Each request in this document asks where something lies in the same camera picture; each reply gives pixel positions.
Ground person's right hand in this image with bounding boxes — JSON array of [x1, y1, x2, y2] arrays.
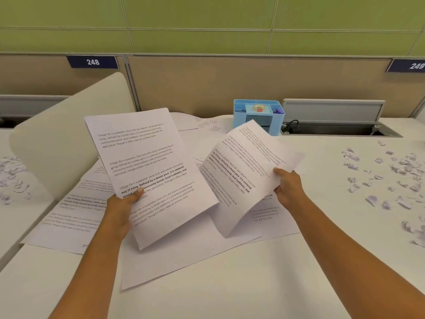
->
[[273, 167, 309, 210]]

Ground person's left hand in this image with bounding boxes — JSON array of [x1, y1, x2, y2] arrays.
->
[[105, 187, 144, 245]]

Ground printed sheets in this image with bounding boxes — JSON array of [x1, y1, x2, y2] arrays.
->
[[199, 119, 306, 239]]

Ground heap of paper scraps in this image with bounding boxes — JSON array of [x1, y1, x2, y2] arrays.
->
[[342, 140, 425, 248], [0, 156, 32, 206]]

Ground blue desk organizer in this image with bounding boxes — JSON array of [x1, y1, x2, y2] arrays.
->
[[233, 98, 286, 136]]

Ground pile of printed papers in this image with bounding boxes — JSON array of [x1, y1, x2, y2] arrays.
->
[[20, 111, 308, 291]]

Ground person's left forearm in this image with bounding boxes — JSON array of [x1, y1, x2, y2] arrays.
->
[[48, 226, 132, 319]]

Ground person's right forearm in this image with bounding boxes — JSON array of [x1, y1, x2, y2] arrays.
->
[[289, 195, 425, 319]]

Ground white desk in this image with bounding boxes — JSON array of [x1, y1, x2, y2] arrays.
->
[[0, 128, 55, 263], [0, 114, 425, 319]]

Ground beige partition panel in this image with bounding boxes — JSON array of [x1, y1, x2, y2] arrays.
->
[[0, 54, 128, 97], [127, 56, 425, 118]]

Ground blue number sign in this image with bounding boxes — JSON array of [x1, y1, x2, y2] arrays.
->
[[66, 55, 120, 69], [386, 58, 425, 73]]

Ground grey cable tray lid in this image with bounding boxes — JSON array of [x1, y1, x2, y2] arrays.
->
[[280, 98, 404, 138]]

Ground grey partition post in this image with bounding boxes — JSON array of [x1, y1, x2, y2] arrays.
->
[[123, 54, 141, 112], [409, 96, 425, 118]]

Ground left desk cable tray lid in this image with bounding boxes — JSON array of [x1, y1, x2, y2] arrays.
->
[[0, 94, 70, 128]]

